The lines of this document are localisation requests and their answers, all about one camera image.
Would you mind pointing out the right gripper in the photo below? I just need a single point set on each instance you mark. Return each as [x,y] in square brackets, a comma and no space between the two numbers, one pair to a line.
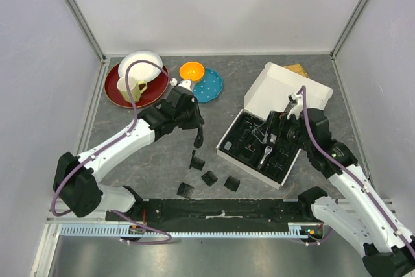
[279,120]

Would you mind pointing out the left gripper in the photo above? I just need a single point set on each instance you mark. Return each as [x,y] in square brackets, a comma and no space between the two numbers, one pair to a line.
[198,120]

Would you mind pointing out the black comb attachment with brush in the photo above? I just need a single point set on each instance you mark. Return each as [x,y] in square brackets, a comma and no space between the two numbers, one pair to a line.
[196,162]

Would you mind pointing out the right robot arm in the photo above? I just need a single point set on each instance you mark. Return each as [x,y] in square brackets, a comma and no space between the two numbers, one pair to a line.
[385,245]

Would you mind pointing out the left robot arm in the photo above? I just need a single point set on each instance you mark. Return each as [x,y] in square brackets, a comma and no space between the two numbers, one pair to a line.
[78,178]

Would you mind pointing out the grey hair clipper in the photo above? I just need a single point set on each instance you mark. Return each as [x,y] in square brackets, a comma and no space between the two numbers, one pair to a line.
[266,153]

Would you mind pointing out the black plastic tray insert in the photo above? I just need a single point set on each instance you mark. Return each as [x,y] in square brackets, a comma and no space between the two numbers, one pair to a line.
[246,151]

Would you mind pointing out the blue dotted plate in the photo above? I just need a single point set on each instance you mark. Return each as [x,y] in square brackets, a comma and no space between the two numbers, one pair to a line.
[209,87]

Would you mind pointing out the orange bowl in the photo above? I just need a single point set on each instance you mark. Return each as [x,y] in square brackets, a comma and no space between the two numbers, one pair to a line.
[193,71]

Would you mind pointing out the white cardboard box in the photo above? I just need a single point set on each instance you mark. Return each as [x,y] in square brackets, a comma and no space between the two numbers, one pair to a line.
[271,90]

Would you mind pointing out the cream mug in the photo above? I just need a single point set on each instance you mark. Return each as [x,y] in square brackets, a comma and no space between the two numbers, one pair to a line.
[131,89]

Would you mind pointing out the white paper plate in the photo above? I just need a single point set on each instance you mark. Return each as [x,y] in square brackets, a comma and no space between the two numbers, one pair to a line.
[141,71]

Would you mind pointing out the black comb attachment right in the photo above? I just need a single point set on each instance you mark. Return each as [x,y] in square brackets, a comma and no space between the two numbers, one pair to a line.
[232,183]

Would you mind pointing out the black comb attachment middle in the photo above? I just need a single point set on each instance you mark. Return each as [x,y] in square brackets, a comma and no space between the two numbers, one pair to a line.
[209,178]

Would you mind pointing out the black comb attachment front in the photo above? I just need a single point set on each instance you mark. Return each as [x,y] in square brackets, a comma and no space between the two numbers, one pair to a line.
[185,190]

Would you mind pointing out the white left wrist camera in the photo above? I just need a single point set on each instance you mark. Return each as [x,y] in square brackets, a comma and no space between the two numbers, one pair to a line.
[187,84]

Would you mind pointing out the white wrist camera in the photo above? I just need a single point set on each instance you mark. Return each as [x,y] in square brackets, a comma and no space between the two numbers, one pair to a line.
[297,105]
[187,84]

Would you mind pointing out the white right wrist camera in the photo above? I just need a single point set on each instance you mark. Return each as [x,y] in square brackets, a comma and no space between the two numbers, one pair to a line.
[297,105]

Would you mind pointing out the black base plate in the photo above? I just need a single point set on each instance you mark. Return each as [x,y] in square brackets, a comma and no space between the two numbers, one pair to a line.
[220,215]

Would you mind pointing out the left aluminium frame post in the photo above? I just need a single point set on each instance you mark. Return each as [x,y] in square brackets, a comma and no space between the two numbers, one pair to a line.
[85,28]

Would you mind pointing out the aluminium frame post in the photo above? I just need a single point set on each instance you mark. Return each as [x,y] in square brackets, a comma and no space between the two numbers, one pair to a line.
[348,28]
[85,28]

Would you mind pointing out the right aluminium frame post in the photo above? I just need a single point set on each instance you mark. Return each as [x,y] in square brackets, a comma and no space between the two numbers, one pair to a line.
[348,28]

